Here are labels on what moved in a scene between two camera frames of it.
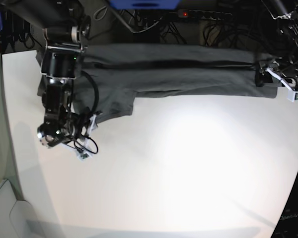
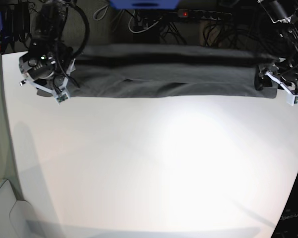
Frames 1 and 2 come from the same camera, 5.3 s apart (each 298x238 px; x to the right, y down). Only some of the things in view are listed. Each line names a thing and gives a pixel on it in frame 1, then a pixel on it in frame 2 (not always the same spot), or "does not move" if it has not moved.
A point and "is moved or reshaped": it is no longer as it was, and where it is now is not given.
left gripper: x=73 y=133 -> x=54 y=83
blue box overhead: x=145 y=4 does not move
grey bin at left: x=10 y=217 does not move
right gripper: x=293 y=70 does not move
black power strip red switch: x=189 y=13 does not move
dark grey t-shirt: x=111 y=78 is moved or reshaped
